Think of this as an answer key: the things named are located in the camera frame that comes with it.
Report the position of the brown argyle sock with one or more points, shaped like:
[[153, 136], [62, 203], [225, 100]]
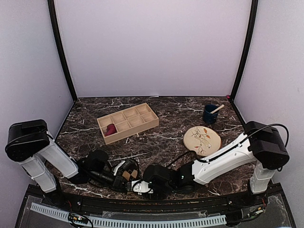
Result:
[[130, 172]]

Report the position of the left black frame post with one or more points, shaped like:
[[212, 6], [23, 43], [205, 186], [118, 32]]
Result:
[[60, 49]]

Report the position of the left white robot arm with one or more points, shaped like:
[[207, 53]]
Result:
[[31, 145]]

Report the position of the round painted wooden plate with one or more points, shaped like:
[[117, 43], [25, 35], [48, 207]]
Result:
[[204, 141]]

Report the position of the wooden stick in mug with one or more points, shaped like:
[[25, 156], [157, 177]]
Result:
[[217, 109]]

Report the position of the white slotted cable duct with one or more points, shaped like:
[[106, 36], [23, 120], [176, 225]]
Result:
[[136, 220]]

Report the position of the right black frame post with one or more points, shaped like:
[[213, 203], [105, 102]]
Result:
[[246, 48]]

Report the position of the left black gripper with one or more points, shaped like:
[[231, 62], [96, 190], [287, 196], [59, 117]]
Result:
[[118, 184]]

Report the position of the wooden compartment tray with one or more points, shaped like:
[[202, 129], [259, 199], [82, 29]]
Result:
[[128, 122]]

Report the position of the maroon striped sock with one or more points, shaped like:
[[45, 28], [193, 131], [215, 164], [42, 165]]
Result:
[[111, 129]]

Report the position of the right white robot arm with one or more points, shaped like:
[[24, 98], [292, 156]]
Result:
[[259, 143]]

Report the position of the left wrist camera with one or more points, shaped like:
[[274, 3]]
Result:
[[125, 165]]

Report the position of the dark blue mug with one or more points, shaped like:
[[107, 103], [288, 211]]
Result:
[[208, 117]]

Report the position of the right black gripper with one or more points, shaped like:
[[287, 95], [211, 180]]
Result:
[[157, 197]]

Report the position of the black frame post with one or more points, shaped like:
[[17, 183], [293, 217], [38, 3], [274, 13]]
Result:
[[60, 49], [246, 48]]

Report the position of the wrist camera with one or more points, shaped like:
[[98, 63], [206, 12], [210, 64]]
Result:
[[125, 165], [141, 187]]

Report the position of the small circuit board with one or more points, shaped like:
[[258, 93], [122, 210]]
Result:
[[78, 219]]

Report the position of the black front rail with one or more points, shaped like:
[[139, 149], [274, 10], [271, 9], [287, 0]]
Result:
[[94, 199]]

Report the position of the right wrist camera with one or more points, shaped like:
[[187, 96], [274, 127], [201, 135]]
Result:
[[141, 187]]

